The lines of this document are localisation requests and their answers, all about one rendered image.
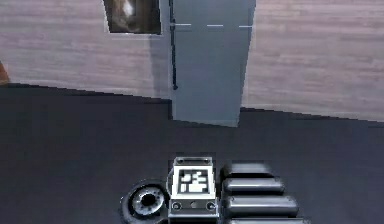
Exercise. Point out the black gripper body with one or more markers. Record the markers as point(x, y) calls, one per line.
point(146, 201)

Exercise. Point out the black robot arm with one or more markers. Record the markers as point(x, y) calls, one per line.
point(240, 196)

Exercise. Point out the framed brown picture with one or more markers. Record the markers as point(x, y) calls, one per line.
point(131, 16)

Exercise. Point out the orange brown object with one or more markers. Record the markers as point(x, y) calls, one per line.
point(2, 75)

